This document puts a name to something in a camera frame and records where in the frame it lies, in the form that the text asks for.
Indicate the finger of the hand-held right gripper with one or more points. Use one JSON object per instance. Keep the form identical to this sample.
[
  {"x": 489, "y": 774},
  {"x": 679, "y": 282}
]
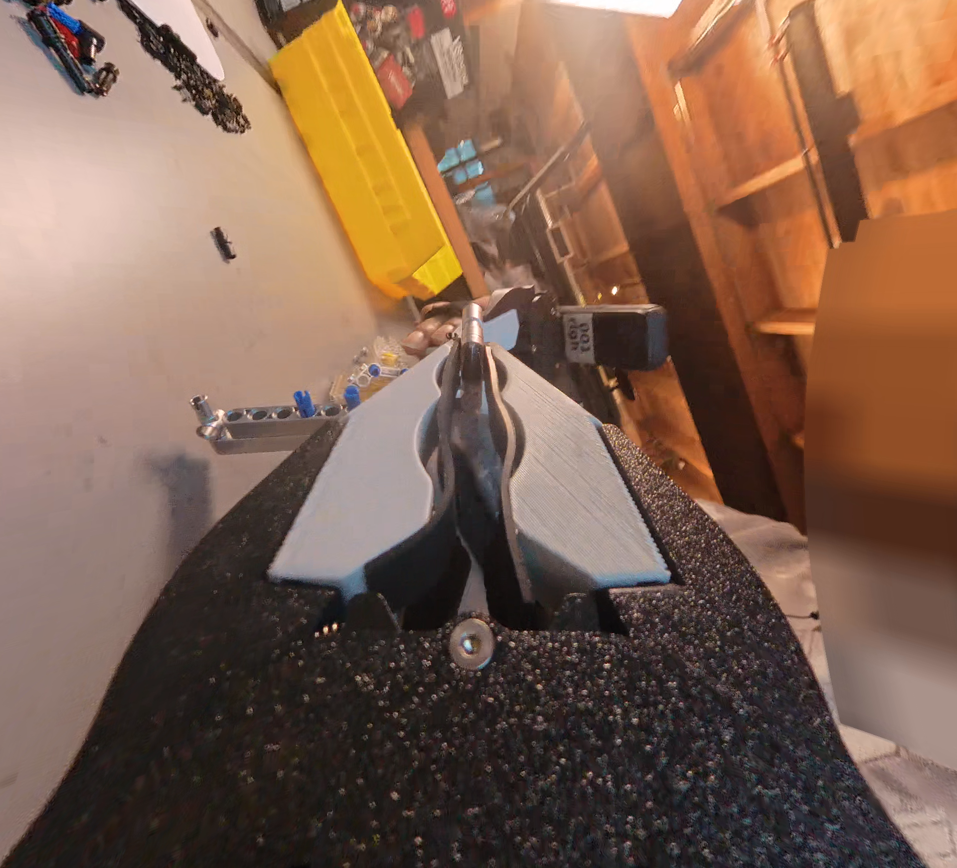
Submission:
[{"x": 505, "y": 330}]

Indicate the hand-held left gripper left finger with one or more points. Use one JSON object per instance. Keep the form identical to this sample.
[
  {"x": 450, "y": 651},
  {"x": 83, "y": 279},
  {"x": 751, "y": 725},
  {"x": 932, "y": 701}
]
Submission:
[{"x": 366, "y": 479}]

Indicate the person's right hand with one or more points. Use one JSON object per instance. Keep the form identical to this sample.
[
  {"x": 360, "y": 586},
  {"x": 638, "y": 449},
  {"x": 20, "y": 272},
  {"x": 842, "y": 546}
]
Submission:
[{"x": 430, "y": 326}]

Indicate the metal bars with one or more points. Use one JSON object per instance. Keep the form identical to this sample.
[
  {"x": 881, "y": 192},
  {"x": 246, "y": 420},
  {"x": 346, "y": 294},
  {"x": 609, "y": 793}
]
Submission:
[{"x": 557, "y": 210}]

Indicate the pile of coloured building pieces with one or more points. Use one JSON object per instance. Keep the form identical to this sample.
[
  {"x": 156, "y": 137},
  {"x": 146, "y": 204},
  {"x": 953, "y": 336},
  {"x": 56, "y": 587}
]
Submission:
[{"x": 60, "y": 31}]

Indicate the small black pin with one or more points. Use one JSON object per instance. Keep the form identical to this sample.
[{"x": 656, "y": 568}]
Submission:
[{"x": 223, "y": 244}]

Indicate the wooden shelving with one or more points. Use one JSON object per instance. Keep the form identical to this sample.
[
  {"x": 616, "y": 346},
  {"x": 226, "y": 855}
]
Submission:
[{"x": 748, "y": 135}]

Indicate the grey desk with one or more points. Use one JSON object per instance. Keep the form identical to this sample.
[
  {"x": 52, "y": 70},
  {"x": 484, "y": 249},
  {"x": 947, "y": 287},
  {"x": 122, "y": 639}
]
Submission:
[{"x": 112, "y": 285}]

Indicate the grey holed beam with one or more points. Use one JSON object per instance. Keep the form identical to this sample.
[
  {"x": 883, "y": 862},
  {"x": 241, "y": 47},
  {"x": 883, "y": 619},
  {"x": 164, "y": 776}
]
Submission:
[{"x": 276, "y": 423}]

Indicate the transparent toy engine assembly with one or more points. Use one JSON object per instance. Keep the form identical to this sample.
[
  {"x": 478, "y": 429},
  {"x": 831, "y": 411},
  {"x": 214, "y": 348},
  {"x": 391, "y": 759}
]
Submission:
[{"x": 370, "y": 371}]

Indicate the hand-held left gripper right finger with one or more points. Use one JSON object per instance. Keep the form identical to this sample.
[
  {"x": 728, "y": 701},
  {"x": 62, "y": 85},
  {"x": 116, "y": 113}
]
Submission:
[{"x": 576, "y": 494}]

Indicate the pile of black pins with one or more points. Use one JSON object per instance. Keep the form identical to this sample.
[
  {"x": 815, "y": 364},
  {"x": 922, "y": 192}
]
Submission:
[{"x": 194, "y": 76}]

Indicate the grey connector piece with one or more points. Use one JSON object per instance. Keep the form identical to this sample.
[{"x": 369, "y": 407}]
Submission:
[{"x": 472, "y": 326}]

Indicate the yellow bin with divider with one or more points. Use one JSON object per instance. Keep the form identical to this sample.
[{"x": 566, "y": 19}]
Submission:
[{"x": 359, "y": 150}]

